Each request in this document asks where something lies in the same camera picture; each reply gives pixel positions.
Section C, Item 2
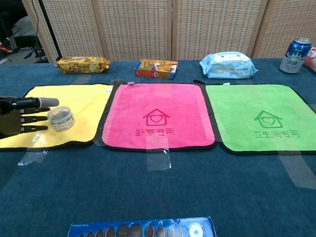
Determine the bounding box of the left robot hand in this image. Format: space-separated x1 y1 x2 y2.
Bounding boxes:
0 96 60 139

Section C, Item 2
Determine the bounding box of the small clear round jar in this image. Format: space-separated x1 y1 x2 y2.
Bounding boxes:
46 106 76 132

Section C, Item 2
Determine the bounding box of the blue battery pack card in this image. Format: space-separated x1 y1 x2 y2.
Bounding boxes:
68 216 218 237

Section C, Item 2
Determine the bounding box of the clear tape strip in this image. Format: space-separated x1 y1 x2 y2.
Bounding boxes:
17 133 49 166
145 137 172 172
277 148 316 190

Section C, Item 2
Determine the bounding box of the yellow cloth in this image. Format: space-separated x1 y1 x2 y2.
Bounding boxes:
0 83 114 152

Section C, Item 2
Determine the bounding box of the gold biscuit packet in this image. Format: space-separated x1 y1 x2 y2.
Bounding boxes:
54 56 111 75

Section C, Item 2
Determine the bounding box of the black office chair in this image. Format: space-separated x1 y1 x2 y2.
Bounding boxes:
0 0 28 54

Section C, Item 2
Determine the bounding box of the black tripod stand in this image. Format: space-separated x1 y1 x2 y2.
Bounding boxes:
37 0 62 60

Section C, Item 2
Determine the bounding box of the pink cloth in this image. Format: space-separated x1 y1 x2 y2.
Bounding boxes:
93 82 218 153

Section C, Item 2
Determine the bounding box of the orange and blue carton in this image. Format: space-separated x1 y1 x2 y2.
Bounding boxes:
134 59 178 80

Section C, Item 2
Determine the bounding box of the wooden woven folding screen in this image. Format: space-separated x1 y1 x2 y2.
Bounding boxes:
21 0 316 64

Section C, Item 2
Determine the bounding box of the dark blue table cover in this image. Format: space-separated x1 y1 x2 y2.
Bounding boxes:
0 58 316 237

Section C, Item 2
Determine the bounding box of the light blue wet wipes pack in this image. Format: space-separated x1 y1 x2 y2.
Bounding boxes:
198 51 259 79

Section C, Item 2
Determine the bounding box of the green cloth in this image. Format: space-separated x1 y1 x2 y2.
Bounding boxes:
204 83 316 155

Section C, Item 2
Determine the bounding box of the blue drink can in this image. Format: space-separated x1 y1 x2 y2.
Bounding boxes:
279 37 312 74

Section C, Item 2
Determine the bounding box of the bottle with red white label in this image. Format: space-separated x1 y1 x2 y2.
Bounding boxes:
303 46 316 75

